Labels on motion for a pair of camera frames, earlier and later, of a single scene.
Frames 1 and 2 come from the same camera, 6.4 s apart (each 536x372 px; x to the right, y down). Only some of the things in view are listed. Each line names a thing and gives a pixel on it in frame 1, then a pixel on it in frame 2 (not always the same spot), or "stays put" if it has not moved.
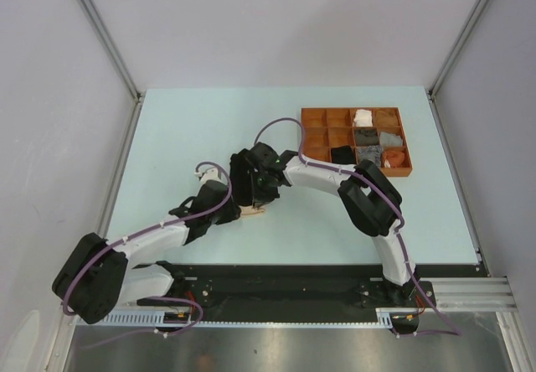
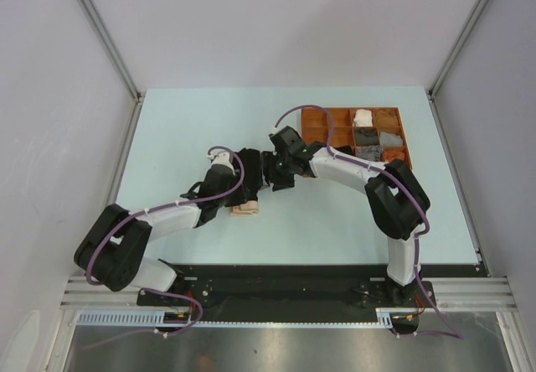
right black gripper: x=260 y=197 -> x=269 y=160
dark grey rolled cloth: x=366 y=136 stays put
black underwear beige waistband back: x=241 y=169 stays put
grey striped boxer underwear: x=373 y=152 stays put
